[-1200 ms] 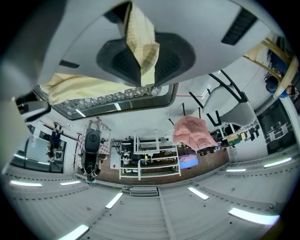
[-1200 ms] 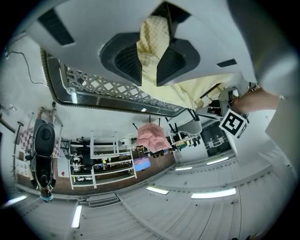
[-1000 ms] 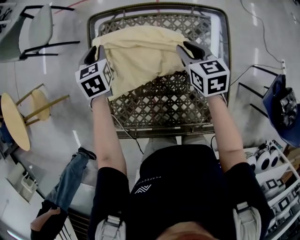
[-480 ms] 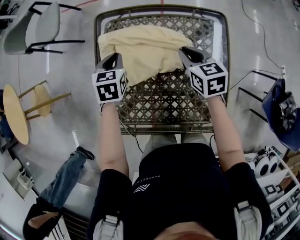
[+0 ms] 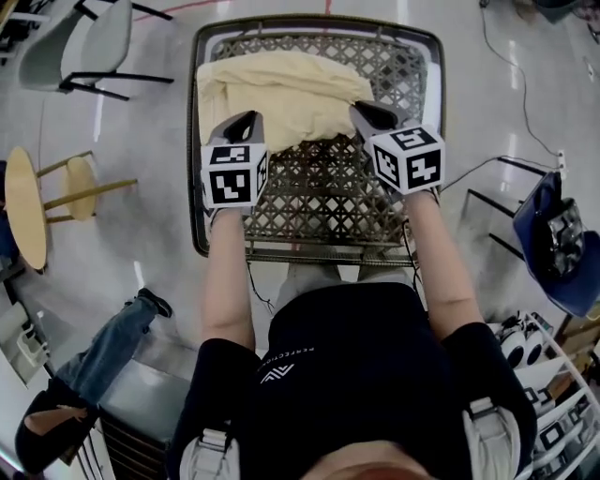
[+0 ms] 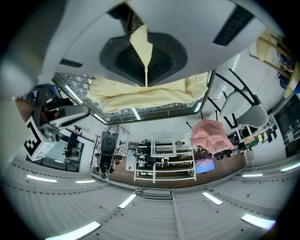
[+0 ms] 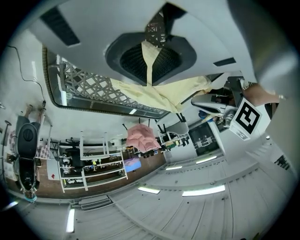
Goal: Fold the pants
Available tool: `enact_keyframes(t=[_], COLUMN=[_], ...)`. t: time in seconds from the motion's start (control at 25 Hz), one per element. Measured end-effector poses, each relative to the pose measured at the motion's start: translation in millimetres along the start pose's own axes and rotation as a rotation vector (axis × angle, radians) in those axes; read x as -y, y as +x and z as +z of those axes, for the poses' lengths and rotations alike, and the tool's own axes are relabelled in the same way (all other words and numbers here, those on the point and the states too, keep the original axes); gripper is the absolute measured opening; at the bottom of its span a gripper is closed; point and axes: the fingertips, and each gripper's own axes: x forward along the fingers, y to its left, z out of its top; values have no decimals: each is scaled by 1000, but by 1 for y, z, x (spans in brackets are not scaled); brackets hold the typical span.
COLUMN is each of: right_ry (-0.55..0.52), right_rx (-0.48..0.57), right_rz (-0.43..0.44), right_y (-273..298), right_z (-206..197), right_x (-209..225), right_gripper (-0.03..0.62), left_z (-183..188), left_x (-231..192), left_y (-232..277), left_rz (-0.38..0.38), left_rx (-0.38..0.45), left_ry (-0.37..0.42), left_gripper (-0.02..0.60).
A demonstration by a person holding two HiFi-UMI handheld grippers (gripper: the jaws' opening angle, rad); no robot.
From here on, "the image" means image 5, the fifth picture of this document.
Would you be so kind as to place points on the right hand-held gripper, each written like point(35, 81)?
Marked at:
point(408, 159)

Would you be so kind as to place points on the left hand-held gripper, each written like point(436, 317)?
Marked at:
point(234, 178)

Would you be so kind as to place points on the cream yellow cloth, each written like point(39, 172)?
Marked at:
point(290, 94)

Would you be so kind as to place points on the person's left forearm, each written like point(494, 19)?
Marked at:
point(229, 281)

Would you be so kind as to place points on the person's right forearm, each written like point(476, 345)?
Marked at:
point(440, 272)

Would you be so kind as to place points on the dark wicker glass-top table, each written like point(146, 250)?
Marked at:
point(328, 211)

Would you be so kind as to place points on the person's legs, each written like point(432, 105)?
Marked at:
point(304, 283)

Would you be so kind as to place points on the grey shell chair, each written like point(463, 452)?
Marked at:
point(89, 42)

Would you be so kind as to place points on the blue chair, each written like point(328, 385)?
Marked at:
point(527, 225)

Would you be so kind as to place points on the white power strip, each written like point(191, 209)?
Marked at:
point(561, 161)

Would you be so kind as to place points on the black and silver handbag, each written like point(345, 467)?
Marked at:
point(565, 239)

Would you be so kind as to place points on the round wooden table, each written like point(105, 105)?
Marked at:
point(25, 206)

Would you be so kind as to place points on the person's torso in black shirt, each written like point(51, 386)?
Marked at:
point(356, 375)

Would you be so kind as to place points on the white round headset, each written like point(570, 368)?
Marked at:
point(533, 354)
point(508, 347)

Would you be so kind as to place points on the brown cardboard box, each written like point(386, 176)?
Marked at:
point(579, 328)

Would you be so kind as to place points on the white metal shelf rack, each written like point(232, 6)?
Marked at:
point(544, 372)

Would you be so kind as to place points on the black staircase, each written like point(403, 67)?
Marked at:
point(131, 445)

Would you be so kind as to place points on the person's face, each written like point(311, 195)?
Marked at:
point(379, 466)

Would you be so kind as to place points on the black metal frame stand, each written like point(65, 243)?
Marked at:
point(497, 202)

